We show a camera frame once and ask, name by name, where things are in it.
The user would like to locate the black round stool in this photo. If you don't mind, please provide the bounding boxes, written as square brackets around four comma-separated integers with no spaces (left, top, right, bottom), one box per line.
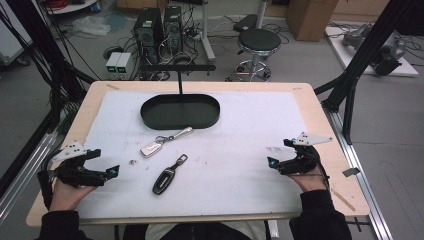
[225,27,283,83]

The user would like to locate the aluminium rail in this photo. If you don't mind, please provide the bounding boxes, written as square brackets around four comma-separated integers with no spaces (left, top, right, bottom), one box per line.
[0,130,60,224]
[323,109,395,240]

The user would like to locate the black oval tray key stand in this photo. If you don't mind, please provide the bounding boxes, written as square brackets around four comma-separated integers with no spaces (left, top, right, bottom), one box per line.
[139,63,222,131]

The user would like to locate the clear plastic bag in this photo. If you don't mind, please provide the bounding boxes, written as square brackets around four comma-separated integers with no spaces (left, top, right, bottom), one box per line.
[70,15,112,37]

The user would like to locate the person's right hand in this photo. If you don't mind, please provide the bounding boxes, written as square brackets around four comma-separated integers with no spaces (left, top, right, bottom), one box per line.
[289,166,330,194]

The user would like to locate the grey and black device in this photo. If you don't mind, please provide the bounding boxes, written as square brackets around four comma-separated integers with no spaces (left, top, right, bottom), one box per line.
[341,23,408,77]

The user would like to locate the black metal frame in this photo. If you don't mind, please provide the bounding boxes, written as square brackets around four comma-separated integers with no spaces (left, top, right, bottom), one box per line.
[0,0,98,198]
[313,0,424,146]

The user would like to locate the silver key fob with keychain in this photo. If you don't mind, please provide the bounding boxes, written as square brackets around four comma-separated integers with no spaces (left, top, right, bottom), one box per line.
[139,126,194,159]

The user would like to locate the small dark flat piece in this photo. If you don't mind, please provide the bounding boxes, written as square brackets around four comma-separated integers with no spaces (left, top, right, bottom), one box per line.
[341,167,362,178]

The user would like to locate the person's torso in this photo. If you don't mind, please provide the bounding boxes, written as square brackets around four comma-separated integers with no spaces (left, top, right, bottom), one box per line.
[122,221,268,240]

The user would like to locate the black computer tower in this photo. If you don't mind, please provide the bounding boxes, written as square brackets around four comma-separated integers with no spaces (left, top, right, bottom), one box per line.
[132,7,165,66]
[162,4,185,55]

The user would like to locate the white table mat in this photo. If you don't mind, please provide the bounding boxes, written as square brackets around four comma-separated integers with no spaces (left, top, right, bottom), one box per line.
[73,90,310,220]

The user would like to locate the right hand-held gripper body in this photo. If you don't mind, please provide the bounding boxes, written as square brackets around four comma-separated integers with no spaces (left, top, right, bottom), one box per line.
[277,131,334,176]

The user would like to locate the white board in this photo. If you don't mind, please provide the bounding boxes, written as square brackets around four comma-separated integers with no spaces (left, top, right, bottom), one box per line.
[324,25,420,78]

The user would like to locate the white power supply unit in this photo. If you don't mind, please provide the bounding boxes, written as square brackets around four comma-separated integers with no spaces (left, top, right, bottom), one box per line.
[105,51,122,80]
[115,52,133,80]

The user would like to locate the black key fob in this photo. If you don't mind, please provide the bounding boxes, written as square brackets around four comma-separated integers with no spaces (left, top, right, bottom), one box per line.
[151,153,189,196]

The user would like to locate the thin wooden stick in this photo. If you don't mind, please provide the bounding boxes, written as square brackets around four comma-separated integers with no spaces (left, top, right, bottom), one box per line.
[329,187,357,213]

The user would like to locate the brown cardboard box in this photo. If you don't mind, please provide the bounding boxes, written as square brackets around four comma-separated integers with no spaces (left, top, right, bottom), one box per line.
[285,0,340,42]

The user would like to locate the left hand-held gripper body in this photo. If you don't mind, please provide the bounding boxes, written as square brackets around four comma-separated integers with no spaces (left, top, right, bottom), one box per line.
[49,140,108,188]

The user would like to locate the white desk leg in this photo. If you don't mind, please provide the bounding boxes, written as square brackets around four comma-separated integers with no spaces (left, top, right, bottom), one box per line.
[199,0,217,63]

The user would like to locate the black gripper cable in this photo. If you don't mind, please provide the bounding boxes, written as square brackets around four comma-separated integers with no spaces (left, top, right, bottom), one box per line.
[308,145,332,192]
[36,153,62,211]

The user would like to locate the person's left hand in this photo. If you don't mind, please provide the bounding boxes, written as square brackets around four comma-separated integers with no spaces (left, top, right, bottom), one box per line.
[48,178,98,213]

